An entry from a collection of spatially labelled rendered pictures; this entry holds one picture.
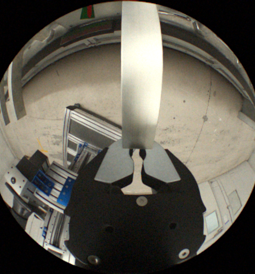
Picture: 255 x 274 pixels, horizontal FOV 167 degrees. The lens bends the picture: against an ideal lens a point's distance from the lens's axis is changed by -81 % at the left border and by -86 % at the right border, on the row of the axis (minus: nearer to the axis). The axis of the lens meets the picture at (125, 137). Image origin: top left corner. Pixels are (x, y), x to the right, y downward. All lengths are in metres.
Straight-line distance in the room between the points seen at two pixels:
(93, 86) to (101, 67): 0.21
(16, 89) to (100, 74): 0.85
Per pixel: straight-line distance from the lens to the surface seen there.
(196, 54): 1.10
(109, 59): 1.00
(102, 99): 0.98
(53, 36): 0.43
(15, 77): 0.26
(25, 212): 0.64
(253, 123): 2.31
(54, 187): 0.58
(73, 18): 0.34
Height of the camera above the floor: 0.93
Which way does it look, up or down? 57 degrees down
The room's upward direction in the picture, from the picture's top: 174 degrees counter-clockwise
